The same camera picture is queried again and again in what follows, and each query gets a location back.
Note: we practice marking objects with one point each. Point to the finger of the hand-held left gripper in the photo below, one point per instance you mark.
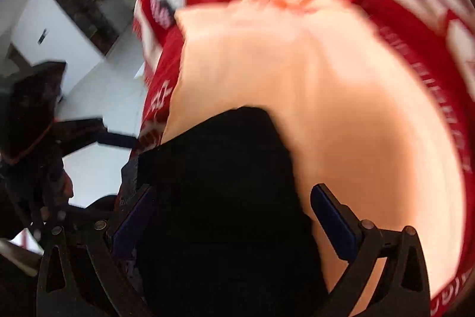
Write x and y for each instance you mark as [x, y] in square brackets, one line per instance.
[111, 139]

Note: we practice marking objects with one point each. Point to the red blanket with white print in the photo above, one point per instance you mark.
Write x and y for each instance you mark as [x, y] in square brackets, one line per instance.
[408, 23]

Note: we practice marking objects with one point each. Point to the cream cloth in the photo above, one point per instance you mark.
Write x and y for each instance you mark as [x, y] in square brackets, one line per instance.
[297, 79]

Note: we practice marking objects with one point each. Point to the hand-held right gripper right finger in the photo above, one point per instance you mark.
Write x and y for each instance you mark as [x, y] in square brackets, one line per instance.
[334, 224]

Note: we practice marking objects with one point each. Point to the black pants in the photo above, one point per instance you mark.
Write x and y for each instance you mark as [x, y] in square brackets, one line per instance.
[222, 190]

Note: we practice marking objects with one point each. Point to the person's left hand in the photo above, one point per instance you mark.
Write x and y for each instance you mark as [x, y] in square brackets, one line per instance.
[67, 187]

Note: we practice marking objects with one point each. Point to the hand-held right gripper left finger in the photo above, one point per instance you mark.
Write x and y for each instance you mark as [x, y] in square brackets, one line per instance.
[131, 224]

